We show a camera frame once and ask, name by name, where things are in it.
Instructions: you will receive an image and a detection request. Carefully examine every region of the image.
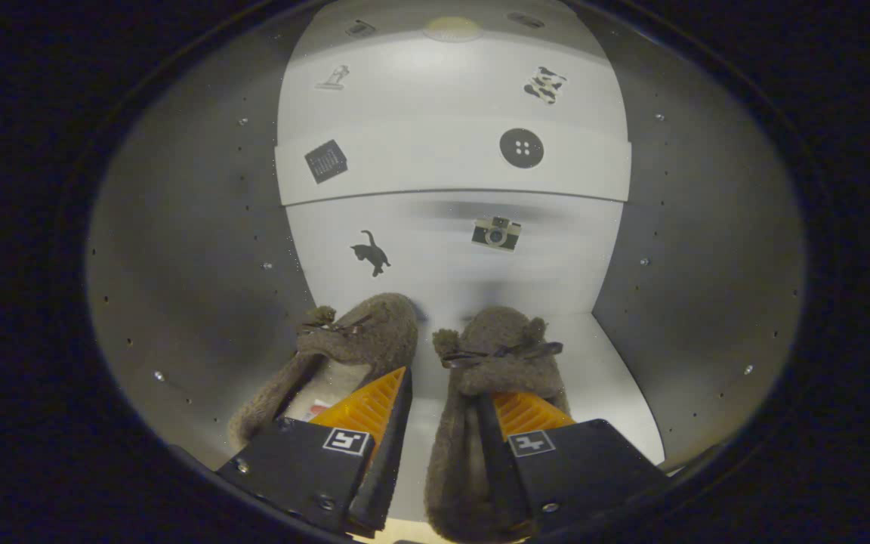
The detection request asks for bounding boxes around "brown fluffy slipper shoe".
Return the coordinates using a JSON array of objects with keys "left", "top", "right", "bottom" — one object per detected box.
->
[
  {"left": 227, "top": 292, "right": 419, "bottom": 450},
  {"left": 424, "top": 305, "right": 575, "bottom": 543}
]

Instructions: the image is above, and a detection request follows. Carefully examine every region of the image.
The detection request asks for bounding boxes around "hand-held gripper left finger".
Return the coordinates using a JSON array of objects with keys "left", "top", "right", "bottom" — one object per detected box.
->
[{"left": 216, "top": 366, "right": 415, "bottom": 539}]

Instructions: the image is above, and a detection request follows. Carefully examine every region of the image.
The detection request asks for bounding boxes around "grey shoe cabinet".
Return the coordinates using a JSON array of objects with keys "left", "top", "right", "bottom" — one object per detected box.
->
[{"left": 86, "top": 0, "right": 807, "bottom": 530}]

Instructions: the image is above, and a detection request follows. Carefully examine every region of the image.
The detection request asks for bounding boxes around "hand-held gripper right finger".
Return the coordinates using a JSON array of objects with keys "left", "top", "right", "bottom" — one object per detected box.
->
[{"left": 477, "top": 391, "right": 670, "bottom": 524}]

